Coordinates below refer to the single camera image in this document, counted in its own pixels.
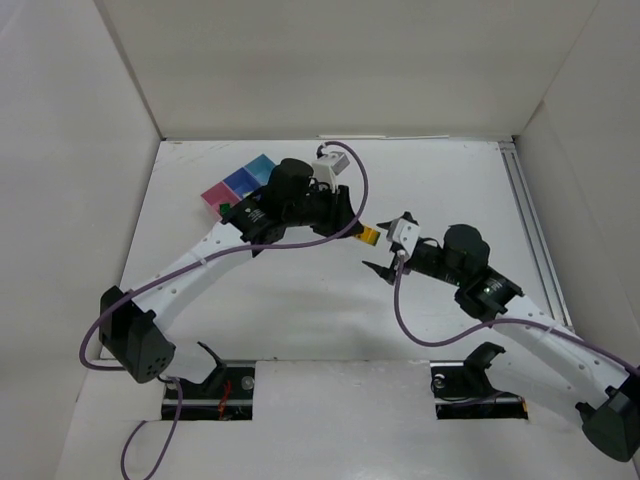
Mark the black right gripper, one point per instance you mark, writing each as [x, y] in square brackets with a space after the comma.
[396, 257]

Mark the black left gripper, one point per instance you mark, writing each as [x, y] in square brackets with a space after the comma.
[340, 211]

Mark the yellow lego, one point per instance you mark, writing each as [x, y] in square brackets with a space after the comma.
[369, 236]

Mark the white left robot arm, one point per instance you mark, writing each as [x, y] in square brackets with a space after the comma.
[256, 205]

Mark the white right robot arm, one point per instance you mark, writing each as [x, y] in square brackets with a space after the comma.
[585, 384]

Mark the light blue drawer bin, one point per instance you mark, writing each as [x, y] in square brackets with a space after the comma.
[260, 168]

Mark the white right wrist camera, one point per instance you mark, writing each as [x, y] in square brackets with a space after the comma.
[403, 238]

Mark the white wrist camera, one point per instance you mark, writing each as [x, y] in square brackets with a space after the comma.
[403, 238]
[327, 167]

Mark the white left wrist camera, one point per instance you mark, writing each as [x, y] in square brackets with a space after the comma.
[327, 167]

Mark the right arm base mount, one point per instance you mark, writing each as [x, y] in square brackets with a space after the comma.
[462, 390]

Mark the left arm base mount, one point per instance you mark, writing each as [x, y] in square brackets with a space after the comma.
[225, 391]

